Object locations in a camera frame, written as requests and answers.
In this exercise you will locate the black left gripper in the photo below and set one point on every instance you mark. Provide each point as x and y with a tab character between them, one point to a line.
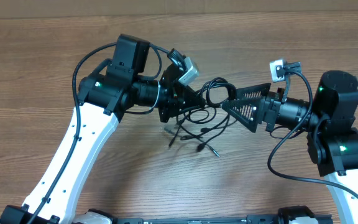
176	101

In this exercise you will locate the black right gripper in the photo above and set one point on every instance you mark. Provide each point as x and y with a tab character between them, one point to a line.
262	110

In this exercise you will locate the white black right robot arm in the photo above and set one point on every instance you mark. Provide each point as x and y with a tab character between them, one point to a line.
327	118

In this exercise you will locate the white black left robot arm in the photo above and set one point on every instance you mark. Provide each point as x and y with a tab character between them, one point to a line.
101	100

